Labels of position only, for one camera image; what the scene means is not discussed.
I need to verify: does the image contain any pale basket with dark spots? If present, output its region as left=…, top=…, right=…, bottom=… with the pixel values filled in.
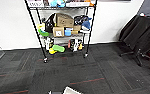
left=62, top=86, right=84, bottom=94

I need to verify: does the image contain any black and white bottle pack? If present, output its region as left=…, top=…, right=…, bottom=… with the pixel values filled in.
left=70, top=38, right=80, bottom=52

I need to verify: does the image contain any small orange bottle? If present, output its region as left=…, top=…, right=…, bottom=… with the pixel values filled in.
left=78, top=41, right=84, bottom=51

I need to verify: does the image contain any light blue cup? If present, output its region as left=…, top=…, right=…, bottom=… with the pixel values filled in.
left=64, top=27, right=73, bottom=37

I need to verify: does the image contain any yellow-green toy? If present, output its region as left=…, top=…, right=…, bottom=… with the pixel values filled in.
left=48, top=44, right=66, bottom=55

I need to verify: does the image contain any small cardboard box white label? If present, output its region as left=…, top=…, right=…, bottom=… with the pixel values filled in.
left=52, top=26, right=65, bottom=38

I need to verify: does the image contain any dark blue cap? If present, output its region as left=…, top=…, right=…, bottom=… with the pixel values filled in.
left=73, top=14, right=93, bottom=32

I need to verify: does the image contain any black and white toy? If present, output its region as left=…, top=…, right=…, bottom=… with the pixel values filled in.
left=44, top=36, right=55, bottom=50

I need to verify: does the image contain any large brown cardboard box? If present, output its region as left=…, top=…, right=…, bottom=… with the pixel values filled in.
left=54, top=13, right=75, bottom=28

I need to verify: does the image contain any green and yellow toy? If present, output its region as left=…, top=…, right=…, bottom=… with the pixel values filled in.
left=36, top=23, right=50, bottom=38

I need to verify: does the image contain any flat box with photo print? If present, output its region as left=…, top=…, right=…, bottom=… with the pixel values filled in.
left=65, top=1, right=92, bottom=8

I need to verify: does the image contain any blue plush toy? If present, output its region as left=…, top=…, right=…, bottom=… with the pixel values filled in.
left=49, top=0, right=66, bottom=8

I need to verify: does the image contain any black office chair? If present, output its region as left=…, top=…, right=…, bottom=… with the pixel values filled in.
left=119, top=13, right=150, bottom=68

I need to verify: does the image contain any black draped garment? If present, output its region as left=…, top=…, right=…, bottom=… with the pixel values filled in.
left=119, top=14, right=150, bottom=53

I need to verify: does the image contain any black wire shelf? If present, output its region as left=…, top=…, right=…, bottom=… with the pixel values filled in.
left=23, top=0, right=99, bottom=64

